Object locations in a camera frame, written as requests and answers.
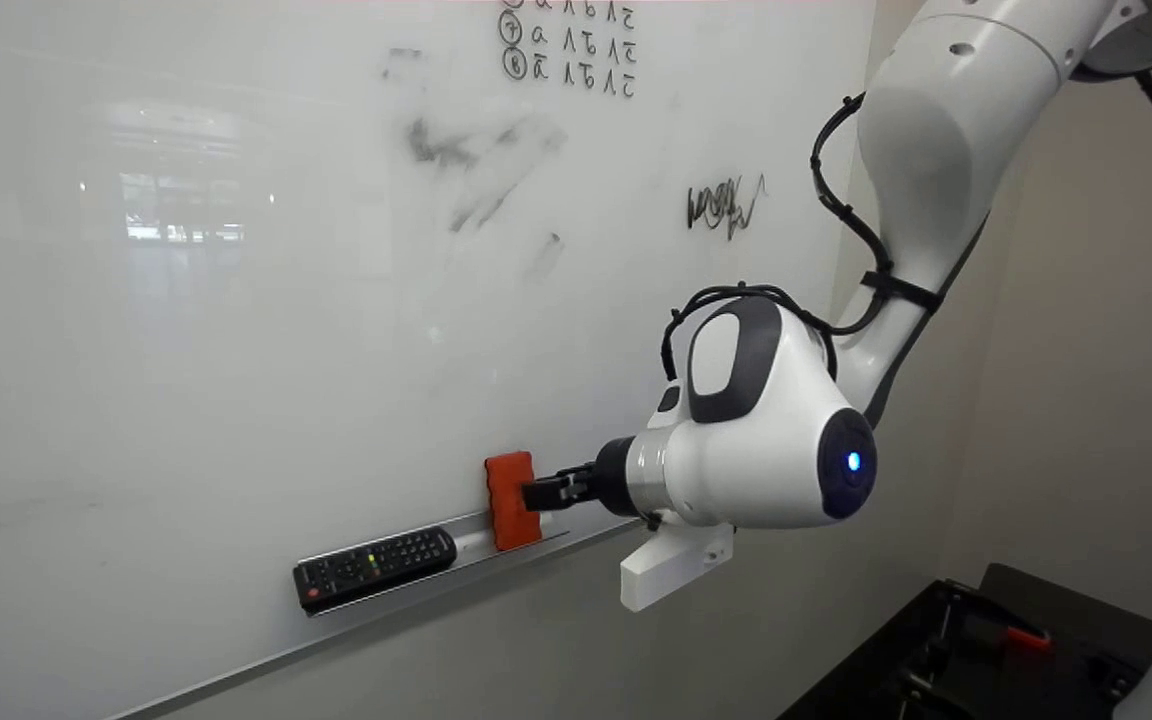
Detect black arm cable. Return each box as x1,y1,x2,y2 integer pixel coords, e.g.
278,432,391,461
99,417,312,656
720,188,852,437
658,89,993,432

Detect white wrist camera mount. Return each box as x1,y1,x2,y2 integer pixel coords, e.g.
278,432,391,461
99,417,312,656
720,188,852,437
617,521,740,617

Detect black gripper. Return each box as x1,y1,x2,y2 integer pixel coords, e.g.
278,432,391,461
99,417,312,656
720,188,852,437
519,437,645,521

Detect orange whiteboard eraser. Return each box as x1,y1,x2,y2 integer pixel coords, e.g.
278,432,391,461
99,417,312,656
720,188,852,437
480,446,550,555

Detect red-handled clamp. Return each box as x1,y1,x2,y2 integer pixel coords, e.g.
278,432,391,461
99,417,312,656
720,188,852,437
925,580,1059,672

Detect white wall whiteboard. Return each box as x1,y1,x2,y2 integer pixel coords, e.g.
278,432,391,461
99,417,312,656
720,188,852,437
0,0,879,720

